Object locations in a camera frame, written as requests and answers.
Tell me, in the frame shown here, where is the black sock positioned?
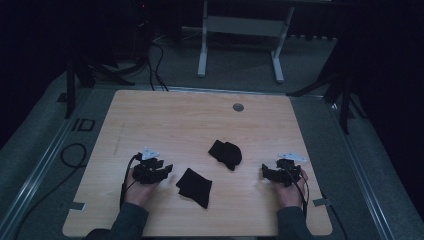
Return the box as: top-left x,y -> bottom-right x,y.
175,167 -> 213,210
207,139 -> 243,172

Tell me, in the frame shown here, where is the person's left hand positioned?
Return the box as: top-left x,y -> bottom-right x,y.
124,166 -> 159,210

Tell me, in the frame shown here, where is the black floor cable bundle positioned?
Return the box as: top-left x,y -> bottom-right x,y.
145,34 -> 170,92

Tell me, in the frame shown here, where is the black tripod stand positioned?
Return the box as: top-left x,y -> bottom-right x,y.
285,63 -> 369,136
63,49 -> 149,120

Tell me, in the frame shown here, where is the white desk frame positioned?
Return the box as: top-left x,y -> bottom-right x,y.
197,0 -> 296,84

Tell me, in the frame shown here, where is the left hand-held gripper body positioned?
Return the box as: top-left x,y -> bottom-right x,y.
132,146 -> 166,184

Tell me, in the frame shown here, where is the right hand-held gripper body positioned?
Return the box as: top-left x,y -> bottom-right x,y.
275,152 -> 308,188

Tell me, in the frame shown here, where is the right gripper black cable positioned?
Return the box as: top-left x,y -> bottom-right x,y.
285,165 -> 310,219

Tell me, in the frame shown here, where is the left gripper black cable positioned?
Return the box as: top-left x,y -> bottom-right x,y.
119,153 -> 140,210

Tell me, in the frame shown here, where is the person's right hand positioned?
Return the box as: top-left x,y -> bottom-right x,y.
272,168 -> 310,210

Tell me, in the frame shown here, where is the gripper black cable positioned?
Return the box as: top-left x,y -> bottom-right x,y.
285,165 -> 310,219
119,153 -> 140,210

